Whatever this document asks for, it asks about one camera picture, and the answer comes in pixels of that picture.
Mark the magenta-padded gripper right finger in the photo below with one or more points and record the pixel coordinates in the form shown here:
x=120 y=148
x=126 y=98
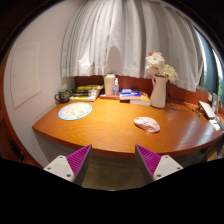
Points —
x=166 y=165

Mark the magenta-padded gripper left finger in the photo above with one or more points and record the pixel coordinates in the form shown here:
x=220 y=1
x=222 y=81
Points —
x=59 y=166

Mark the pink computer mouse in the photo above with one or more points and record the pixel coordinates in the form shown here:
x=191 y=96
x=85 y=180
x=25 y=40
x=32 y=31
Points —
x=147 y=124

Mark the round light blue mouse pad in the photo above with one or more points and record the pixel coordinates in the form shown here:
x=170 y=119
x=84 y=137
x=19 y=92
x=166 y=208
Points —
x=75 y=111

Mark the black pen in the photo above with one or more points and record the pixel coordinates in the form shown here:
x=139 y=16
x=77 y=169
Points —
x=197 y=113

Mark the white paper sheet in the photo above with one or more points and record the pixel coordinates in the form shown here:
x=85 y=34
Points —
x=217 y=124

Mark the silver laptop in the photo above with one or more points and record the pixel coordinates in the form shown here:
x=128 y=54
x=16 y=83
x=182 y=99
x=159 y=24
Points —
x=207 y=109

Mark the orange book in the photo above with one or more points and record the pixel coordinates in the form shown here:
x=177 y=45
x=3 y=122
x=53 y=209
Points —
x=143 y=100

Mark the dark green mug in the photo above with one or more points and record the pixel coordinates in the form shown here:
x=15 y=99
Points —
x=64 y=95

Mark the white ceramic vase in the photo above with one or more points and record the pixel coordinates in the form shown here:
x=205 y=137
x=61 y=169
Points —
x=159 y=93

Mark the red notebook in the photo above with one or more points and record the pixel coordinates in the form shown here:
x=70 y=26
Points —
x=108 y=96

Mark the clear spray bottle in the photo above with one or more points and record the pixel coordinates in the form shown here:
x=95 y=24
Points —
x=116 y=88

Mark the cream tumbler with lid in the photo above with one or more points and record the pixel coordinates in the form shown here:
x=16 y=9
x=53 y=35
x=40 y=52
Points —
x=109 y=85

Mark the white flower bouquet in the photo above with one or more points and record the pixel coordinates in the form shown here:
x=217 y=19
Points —
x=159 y=66

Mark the window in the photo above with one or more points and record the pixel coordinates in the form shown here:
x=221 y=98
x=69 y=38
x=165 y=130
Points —
x=210 y=66

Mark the white curtain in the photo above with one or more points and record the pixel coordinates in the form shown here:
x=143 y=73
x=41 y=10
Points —
x=126 y=36

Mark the white wall panel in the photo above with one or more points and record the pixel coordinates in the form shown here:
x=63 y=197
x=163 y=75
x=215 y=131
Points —
x=25 y=74

